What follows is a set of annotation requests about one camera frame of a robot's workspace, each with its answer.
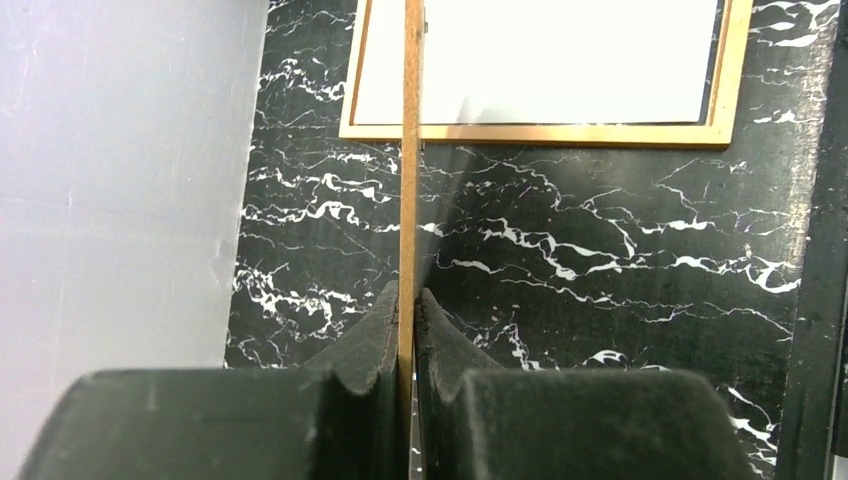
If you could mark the orange wooden picture frame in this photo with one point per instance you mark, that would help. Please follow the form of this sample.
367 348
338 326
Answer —
716 132

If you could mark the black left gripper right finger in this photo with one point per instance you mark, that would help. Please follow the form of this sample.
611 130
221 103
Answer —
480 420

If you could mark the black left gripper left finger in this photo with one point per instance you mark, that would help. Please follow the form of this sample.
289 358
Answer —
335 417

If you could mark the brown frame backing board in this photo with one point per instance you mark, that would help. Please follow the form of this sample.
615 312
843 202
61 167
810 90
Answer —
414 30

